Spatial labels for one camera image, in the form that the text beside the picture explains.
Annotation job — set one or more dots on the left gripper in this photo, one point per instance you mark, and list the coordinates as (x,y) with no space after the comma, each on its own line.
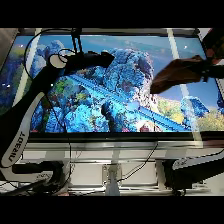
(100,59)

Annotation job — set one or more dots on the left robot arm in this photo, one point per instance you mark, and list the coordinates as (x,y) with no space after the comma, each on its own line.
(20,123)

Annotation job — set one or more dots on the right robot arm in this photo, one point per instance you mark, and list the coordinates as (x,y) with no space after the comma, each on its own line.
(196,168)

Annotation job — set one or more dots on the silver frame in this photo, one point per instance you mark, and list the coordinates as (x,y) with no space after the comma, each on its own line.
(113,166)

